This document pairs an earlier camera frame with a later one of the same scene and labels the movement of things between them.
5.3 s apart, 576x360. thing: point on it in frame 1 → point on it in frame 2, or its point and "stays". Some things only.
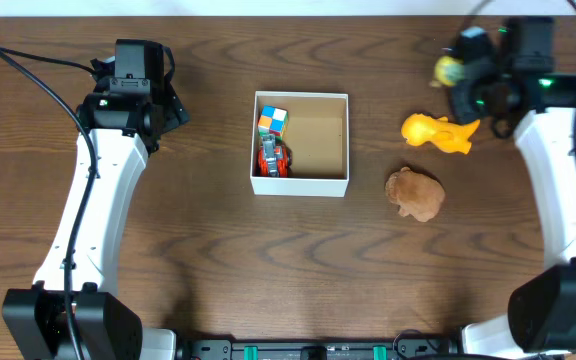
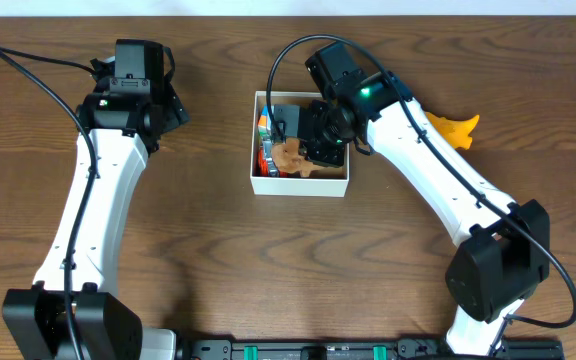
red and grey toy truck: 273,157 stays
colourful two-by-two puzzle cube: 272,121 stays
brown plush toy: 418,195 → 286,158
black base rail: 401,348 stays
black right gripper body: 478,102 → 328,150
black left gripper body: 174,111 stays
